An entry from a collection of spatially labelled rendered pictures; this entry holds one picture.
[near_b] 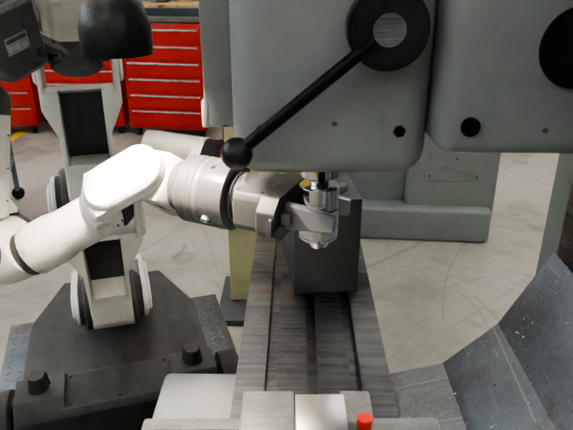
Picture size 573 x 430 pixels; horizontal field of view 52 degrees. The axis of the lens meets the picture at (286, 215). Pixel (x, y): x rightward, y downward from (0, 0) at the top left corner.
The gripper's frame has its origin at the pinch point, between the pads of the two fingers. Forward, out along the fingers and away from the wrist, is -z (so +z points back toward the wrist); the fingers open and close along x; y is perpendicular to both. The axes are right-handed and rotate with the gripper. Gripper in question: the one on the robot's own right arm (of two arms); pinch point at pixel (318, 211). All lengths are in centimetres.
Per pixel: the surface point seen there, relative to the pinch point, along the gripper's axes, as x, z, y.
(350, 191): 33.7, 6.4, 10.8
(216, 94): -6.2, 9.9, -14.2
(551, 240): 31.2, -27.3, 12.2
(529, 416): 7.8, -28.0, 27.5
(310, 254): 26.9, 10.9, 21.4
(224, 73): -5.8, 9.0, -16.4
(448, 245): 251, 12, 124
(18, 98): 325, 409, 97
